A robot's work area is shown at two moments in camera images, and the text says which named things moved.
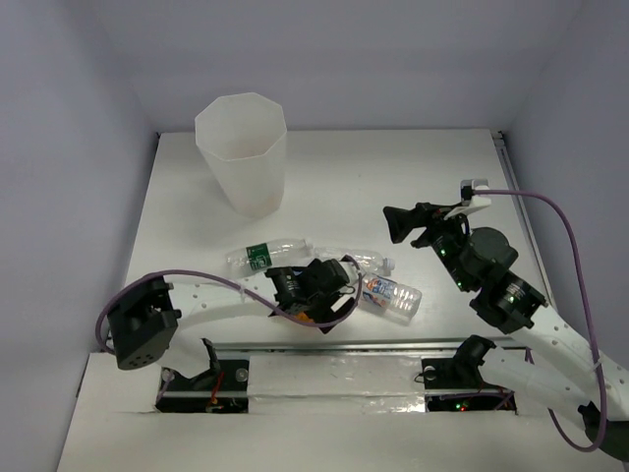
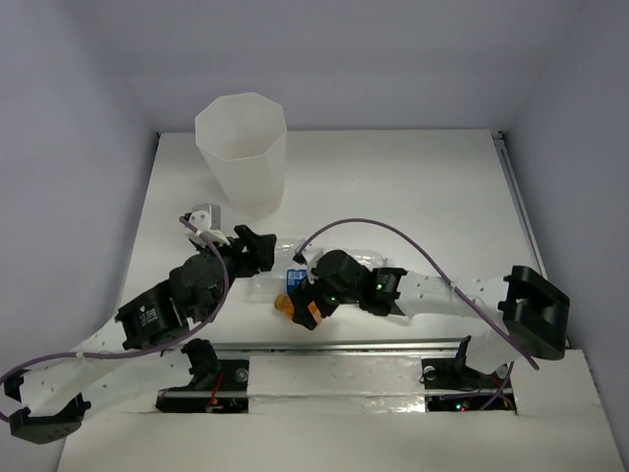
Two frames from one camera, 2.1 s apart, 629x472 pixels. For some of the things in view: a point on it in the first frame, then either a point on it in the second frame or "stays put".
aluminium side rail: (513, 181) stays put
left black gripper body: (329, 283) -> (254, 251)
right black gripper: (402, 221) -> (304, 294)
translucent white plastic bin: (245, 136) stays put
